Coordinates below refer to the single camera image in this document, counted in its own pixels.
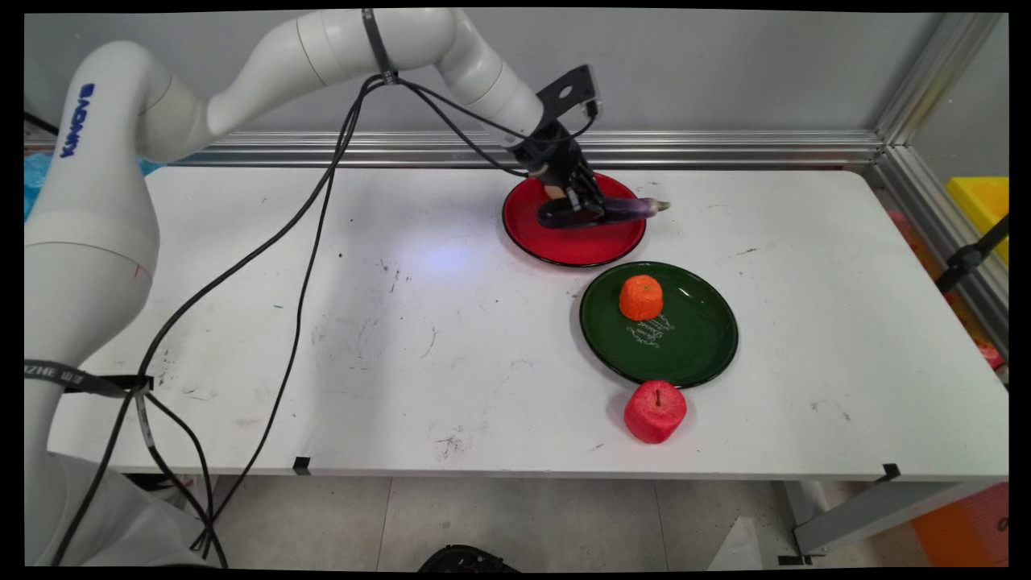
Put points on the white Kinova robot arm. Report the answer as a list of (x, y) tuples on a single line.
[(97, 209)]

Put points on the dark green plate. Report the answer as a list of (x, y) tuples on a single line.
[(685, 338)]

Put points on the grey table leg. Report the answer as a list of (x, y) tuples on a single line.
[(878, 511)]

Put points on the yellow plastic bin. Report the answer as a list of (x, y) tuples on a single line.
[(984, 205)]

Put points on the red toy apple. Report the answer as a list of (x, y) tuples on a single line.
[(655, 412)]

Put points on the side aluminium frame rail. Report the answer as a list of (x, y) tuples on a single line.
[(942, 234)]

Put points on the black tape piece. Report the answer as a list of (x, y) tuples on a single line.
[(891, 471), (301, 465)]

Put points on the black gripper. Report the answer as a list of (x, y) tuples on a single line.
[(560, 161)]

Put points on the upright aluminium frame post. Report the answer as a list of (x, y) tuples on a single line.
[(934, 76)]

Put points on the red plate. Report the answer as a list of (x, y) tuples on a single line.
[(572, 238)]

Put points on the purple toy eggplant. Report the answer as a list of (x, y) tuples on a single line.
[(628, 209)]

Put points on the black object on floor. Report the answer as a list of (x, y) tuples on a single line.
[(465, 559)]

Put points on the orange toy fruit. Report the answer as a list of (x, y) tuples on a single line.
[(641, 298)]

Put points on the orange box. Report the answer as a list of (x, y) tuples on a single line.
[(962, 528)]

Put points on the horizontal aluminium frame rail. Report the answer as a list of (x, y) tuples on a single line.
[(725, 149)]

